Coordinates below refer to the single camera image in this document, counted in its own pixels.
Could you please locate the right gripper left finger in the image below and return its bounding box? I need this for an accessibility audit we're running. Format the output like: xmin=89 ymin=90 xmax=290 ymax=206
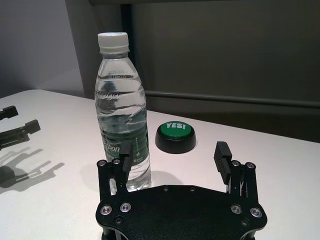
xmin=96 ymin=140 xmax=133 ymax=201

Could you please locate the green YES button black base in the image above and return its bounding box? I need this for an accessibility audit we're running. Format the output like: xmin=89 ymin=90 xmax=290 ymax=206
xmin=154 ymin=121 xmax=197 ymax=154

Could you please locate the clear water bottle green label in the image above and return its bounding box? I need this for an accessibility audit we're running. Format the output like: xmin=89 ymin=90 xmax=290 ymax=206
xmin=94 ymin=31 xmax=153 ymax=192

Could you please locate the grey horizontal rail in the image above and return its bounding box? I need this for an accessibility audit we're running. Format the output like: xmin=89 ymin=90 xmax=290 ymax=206
xmin=143 ymin=90 xmax=320 ymax=109

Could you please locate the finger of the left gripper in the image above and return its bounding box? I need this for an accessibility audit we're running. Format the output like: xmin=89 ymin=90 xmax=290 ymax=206
xmin=0 ymin=119 xmax=41 ymax=148
xmin=0 ymin=105 xmax=19 ymax=121

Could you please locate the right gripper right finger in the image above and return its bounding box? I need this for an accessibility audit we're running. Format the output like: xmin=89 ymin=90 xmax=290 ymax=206
xmin=213 ymin=141 xmax=258 ymax=201

